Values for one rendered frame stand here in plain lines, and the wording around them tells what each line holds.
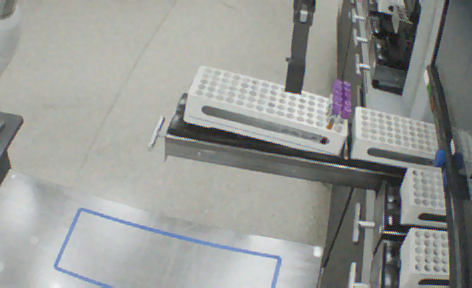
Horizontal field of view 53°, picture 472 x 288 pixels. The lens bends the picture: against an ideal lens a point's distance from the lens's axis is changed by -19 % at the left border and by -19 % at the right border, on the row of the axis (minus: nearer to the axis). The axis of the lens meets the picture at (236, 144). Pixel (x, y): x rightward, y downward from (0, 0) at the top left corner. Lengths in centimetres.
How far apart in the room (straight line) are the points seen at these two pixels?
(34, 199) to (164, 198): 115
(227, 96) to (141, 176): 114
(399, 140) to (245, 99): 31
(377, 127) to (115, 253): 55
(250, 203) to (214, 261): 122
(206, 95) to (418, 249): 49
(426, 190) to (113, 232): 56
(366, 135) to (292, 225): 100
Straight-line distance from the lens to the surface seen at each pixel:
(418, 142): 109
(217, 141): 107
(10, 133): 131
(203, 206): 204
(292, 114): 104
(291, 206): 208
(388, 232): 98
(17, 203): 97
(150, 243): 88
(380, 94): 142
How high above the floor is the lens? 151
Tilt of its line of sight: 41 degrees down
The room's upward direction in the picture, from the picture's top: 6 degrees clockwise
